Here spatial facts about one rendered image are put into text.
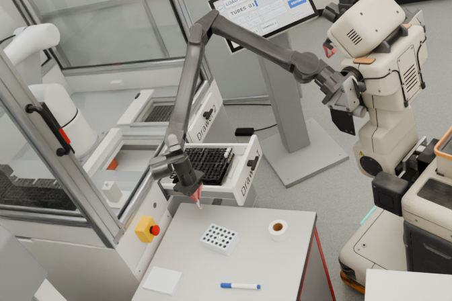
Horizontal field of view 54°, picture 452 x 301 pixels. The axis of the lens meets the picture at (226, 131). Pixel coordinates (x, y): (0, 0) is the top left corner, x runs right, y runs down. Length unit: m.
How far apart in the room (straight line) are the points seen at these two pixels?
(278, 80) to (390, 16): 1.24
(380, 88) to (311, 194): 1.38
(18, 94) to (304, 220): 1.04
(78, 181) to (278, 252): 0.72
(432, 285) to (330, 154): 1.61
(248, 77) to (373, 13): 2.14
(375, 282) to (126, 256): 0.84
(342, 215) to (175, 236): 1.17
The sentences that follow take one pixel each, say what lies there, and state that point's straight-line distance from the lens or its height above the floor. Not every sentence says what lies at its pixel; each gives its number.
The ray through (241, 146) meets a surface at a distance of 1.86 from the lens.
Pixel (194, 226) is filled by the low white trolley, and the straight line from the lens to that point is 1.81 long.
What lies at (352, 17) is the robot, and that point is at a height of 1.37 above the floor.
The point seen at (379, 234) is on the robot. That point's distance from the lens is 2.21.
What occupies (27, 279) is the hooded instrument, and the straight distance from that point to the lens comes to 1.03.
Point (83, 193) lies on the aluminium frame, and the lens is 1.49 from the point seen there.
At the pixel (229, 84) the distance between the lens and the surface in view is 3.67.
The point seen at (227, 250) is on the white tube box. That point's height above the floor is 0.79.
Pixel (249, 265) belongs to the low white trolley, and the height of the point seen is 0.76.
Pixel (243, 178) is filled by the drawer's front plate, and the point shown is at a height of 0.89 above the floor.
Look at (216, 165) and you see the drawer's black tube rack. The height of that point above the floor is 0.90.
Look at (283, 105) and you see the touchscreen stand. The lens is 2.80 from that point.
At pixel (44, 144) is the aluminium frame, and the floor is 1.42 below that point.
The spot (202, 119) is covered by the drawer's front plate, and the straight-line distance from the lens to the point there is 2.08.
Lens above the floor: 2.05
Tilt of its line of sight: 36 degrees down
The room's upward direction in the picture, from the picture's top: 21 degrees counter-clockwise
